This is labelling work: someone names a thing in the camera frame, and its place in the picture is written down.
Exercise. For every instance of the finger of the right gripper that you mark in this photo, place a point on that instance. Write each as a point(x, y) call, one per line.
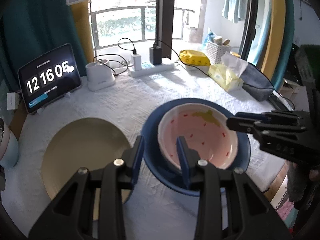
point(244, 126)
point(252, 116)

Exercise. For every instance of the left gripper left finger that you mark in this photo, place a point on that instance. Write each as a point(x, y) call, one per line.
point(132, 160)

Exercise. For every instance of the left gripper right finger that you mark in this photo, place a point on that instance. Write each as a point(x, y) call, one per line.
point(188, 159)

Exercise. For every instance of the large blue bowl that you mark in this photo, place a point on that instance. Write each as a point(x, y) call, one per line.
point(155, 160)

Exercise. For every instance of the pink strawberry bowl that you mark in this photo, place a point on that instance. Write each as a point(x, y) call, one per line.
point(204, 129)

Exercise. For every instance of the beige plate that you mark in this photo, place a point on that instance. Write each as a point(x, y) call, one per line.
point(89, 142)

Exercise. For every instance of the stacked steel pastel bowls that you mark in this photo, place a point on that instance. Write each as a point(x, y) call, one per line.
point(9, 152)

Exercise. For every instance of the operator right hand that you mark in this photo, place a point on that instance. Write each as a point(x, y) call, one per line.
point(314, 175)

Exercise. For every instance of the black phone on table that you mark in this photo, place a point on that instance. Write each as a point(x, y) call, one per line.
point(280, 103)

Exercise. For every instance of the grey folded cloth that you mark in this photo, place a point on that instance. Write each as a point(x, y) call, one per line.
point(256, 83)

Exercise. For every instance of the yellow tissue pack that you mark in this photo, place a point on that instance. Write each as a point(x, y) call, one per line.
point(227, 74)

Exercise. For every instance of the white textured tablecloth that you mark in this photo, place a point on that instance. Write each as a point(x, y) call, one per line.
point(153, 211)

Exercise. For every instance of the white woven basket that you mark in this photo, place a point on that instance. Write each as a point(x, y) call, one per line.
point(214, 52)

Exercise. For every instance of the yellow wet wipes pack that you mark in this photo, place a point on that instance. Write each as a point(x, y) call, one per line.
point(194, 58)

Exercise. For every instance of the white power strip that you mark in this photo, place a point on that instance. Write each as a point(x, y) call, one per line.
point(149, 69)

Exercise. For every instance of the white phone charger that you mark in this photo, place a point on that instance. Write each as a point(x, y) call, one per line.
point(137, 61)

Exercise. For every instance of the black power adapter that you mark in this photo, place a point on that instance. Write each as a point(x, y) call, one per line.
point(155, 54)

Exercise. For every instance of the tablet showing clock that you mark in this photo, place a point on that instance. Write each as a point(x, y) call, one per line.
point(48, 78)

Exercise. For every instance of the hanging light blue towel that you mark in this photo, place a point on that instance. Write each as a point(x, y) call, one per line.
point(235, 10)

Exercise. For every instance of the small white box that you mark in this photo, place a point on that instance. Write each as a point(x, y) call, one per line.
point(13, 101)

